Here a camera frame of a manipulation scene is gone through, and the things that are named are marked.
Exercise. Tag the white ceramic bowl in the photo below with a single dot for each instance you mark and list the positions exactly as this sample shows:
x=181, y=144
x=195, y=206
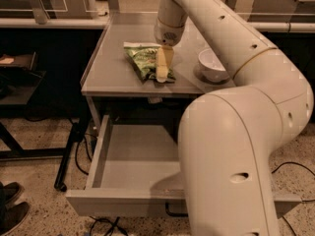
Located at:
x=211, y=67

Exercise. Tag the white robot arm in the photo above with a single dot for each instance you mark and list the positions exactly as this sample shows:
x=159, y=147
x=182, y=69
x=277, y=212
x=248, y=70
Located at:
x=266, y=85

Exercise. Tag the white horizontal rail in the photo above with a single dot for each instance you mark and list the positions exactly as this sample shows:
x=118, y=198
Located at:
x=15, y=23

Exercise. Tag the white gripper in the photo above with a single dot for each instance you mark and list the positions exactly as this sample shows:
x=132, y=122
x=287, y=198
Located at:
x=167, y=33

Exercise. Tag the dark shoe lower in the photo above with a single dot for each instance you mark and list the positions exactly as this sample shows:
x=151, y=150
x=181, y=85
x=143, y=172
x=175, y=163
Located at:
x=13, y=217

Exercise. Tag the green jalapeno chip bag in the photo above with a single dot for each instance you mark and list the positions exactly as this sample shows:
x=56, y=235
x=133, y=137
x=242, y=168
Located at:
x=144, y=57

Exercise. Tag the grey cabinet table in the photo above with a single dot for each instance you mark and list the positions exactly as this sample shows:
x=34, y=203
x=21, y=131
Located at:
x=110, y=74

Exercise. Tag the dark shoe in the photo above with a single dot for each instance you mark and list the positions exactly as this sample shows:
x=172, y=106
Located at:
x=13, y=217
x=12, y=191

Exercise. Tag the dark shoe upper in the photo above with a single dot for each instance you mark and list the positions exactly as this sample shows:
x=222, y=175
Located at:
x=12, y=191

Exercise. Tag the black metal drawer handle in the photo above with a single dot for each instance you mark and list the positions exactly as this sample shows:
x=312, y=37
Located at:
x=174, y=210

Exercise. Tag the black desk frame left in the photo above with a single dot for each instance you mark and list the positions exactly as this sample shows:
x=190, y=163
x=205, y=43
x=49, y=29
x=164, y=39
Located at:
x=35, y=130

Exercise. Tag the grey open top drawer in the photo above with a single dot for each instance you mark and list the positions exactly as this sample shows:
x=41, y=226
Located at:
x=131, y=167

